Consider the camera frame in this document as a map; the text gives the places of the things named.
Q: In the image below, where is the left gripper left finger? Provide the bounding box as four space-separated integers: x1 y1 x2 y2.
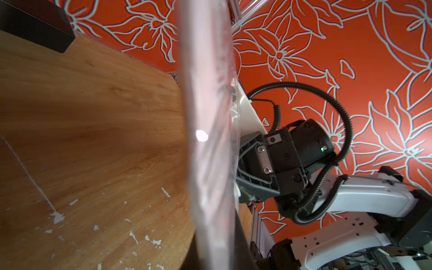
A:
180 235 199 270

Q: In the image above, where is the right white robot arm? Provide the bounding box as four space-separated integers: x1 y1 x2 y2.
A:
236 119 432 270

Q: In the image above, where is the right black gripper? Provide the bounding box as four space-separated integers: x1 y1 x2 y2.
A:
236 119 334 203

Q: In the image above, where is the pink ruler set pouch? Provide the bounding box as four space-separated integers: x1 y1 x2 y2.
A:
178 1 239 270

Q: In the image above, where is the small black box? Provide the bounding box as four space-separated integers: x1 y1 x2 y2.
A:
1 0 75 53

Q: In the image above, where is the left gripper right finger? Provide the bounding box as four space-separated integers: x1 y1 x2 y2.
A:
234 213 258 270

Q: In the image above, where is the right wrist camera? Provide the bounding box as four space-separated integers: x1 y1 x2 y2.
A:
235 79 267 137

